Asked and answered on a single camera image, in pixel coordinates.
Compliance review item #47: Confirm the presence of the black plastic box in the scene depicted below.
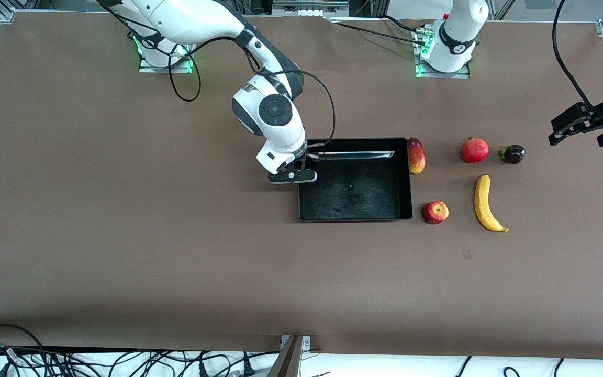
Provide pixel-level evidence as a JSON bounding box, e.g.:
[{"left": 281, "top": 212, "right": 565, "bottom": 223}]
[{"left": 298, "top": 138, "right": 414, "bottom": 223}]

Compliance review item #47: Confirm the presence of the yellow banana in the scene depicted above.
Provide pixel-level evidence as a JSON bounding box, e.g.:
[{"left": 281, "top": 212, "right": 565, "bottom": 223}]
[{"left": 474, "top": 174, "right": 509, "bottom": 233}]

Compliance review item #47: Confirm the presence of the red yellow apple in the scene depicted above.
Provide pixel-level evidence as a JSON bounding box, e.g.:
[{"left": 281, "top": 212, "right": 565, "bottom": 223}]
[{"left": 422, "top": 201, "right": 449, "bottom": 225}]

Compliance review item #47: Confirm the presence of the dark purple eggplant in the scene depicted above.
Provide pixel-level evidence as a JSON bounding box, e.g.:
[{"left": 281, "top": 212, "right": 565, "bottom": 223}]
[{"left": 498, "top": 145, "right": 526, "bottom": 165}]

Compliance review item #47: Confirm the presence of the red pomegranate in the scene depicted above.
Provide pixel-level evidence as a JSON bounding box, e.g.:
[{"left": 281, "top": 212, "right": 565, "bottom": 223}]
[{"left": 461, "top": 136, "right": 489, "bottom": 164}]

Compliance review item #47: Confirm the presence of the red yellow mango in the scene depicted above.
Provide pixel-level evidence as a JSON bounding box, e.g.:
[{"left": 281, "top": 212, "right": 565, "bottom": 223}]
[{"left": 408, "top": 137, "right": 427, "bottom": 175}]

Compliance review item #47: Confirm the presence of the brown table cover sheet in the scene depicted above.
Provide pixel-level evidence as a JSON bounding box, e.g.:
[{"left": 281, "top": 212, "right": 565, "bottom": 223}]
[{"left": 0, "top": 12, "right": 603, "bottom": 359}]

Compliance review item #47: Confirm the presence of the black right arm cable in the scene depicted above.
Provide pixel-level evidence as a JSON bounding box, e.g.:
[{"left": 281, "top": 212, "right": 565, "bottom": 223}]
[{"left": 97, "top": 0, "right": 337, "bottom": 155}]

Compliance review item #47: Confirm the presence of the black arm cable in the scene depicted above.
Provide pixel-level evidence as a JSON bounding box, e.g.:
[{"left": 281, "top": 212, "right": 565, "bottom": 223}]
[
  {"left": 97, "top": 0, "right": 337, "bottom": 155},
  {"left": 553, "top": 0, "right": 603, "bottom": 118}
]

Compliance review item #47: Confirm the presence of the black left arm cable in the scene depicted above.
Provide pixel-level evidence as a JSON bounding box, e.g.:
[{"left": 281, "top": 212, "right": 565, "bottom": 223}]
[{"left": 553, "top": 0, "right": 603, "bottom": 118}]

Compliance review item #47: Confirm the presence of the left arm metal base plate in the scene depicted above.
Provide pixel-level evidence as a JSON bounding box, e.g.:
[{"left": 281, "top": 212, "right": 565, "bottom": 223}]
[{"left": 415, "top": 29, "right": 471, "bottom": 79}]

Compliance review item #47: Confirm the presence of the long black base cable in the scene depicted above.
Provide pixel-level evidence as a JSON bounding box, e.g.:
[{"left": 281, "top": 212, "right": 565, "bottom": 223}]
[{"left": 330, "top": 21, "right": 419, "bottom": 42}]

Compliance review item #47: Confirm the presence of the silver aluminium rail block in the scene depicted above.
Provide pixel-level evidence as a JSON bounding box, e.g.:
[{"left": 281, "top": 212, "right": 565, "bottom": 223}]
[{"left": 273, "top": 0, "right": 349, "bottom": 17}]

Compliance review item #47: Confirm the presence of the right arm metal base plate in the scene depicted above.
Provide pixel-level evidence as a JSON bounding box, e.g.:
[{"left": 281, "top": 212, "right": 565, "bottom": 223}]
[{"left": 138, "top": 39, "right": 196, "bottom": 74}]

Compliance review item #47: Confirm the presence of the short black base cable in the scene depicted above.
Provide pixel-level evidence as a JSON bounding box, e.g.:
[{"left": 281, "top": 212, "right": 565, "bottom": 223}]
[{"left": 380, "top": 15, "right": 433, "bottom": 32}]

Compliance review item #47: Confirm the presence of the dark camera mount pole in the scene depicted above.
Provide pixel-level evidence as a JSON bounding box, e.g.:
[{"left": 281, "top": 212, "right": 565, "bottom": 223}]
[{"left": 267, "top": 335, "right": 305, "bottom": 377}]

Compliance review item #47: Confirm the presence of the black looped floor cable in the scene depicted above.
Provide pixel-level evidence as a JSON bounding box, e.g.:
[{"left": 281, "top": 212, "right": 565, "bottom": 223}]
[{"left": 0, "top": 323, "right": 46, "bottom": 350}]

